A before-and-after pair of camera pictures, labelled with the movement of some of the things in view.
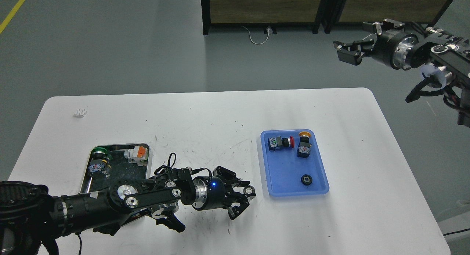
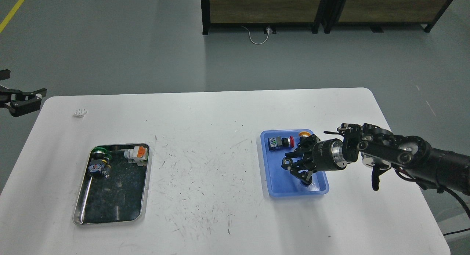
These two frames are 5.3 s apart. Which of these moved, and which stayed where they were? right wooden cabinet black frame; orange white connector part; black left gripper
Moved: black left gripper
Stayed: orange white connector part; right wooden cabinet black frame
